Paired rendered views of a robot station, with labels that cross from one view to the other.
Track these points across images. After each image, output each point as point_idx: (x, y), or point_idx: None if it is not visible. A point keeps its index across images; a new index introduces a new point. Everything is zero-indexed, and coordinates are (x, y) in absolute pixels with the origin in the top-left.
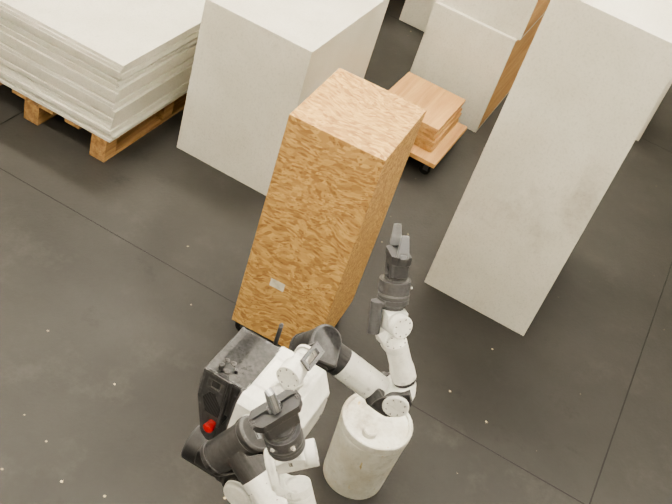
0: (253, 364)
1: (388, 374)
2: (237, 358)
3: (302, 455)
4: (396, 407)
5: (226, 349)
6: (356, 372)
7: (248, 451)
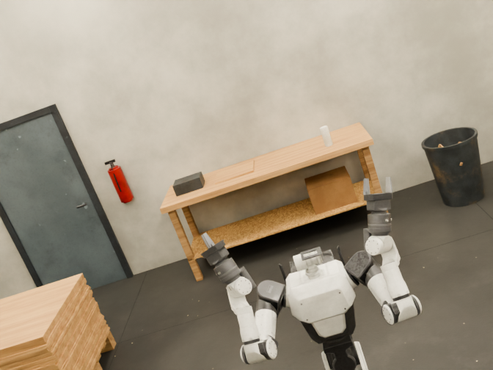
0: None
1: None
2: None
3: (232, 283)
4: (386, 314)
5: None
6: (374, 285)
7: (259, 296)
